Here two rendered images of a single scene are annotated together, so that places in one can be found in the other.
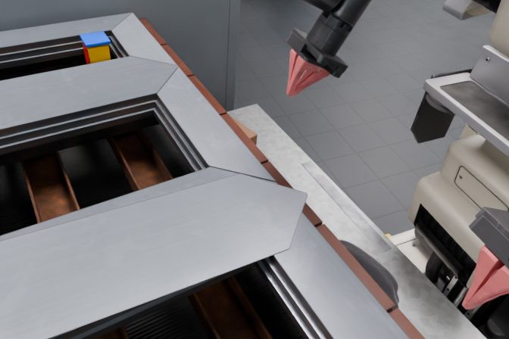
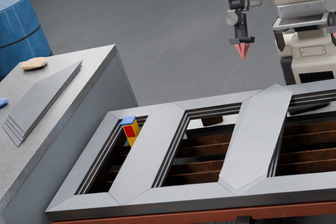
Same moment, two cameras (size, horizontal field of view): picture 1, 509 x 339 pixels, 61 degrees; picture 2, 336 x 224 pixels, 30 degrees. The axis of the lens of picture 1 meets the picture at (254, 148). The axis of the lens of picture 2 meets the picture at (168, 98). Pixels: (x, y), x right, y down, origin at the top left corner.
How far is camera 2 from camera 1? 2.18 m
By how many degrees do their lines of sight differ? 30
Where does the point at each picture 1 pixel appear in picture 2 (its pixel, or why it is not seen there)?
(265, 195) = (268, 92)
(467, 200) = (310, 57)
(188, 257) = (276, 110)
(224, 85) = not seen: hidden behind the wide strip
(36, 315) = (268, 139)
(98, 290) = (270, 128)
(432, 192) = (299, 64)
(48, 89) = (151, 138)
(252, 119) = not seen: hidden behind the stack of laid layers
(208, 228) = (269, 105)
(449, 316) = not seen: outside the picture
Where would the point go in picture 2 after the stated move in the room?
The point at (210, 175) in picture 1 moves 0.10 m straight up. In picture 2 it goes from (246, 102) to (240, 82)
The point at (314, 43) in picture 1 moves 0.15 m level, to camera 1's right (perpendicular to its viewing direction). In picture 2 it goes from (242, 36) to (264, 21)
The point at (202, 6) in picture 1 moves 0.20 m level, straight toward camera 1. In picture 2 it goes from (120, 92) to (146, 96)
